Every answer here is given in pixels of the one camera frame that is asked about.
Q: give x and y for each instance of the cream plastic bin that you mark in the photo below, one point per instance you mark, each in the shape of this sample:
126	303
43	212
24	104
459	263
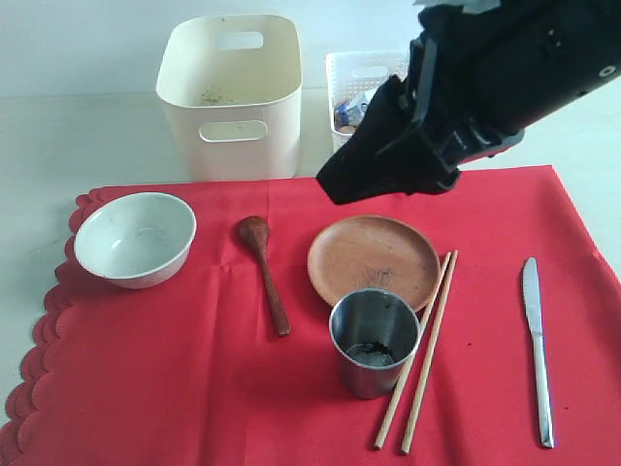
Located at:
231	90

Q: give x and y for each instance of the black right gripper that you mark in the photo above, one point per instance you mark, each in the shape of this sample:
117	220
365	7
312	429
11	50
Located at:
477	80

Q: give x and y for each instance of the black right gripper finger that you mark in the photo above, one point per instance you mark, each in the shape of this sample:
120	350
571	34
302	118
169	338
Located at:
383	156

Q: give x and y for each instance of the red scalloped tablecloth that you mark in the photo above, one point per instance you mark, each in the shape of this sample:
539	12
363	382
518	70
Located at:
192	371

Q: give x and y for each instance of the small milk carton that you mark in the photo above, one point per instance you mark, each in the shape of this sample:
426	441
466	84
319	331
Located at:
352	111

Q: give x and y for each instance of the white perforated plastic basket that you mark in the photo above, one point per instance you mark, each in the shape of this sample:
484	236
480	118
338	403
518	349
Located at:
349	73

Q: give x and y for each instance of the wooden chopstick right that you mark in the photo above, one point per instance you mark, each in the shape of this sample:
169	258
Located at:
429	355

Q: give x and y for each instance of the dark wooden spoon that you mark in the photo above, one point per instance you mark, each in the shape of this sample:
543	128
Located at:
254	233

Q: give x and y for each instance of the stainless steel table knife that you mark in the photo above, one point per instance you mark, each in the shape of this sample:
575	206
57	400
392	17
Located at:
532	303

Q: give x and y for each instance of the brown egg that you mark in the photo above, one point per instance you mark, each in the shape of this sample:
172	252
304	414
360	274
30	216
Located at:
347	129

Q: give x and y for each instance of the white ceramic bowl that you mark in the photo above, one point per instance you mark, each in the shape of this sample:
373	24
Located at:
138	240

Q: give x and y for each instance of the stainless steel cup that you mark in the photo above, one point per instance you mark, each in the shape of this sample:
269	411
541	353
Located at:
374	332

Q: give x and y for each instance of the brown wooden plate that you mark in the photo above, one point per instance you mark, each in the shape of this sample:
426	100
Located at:
373	251

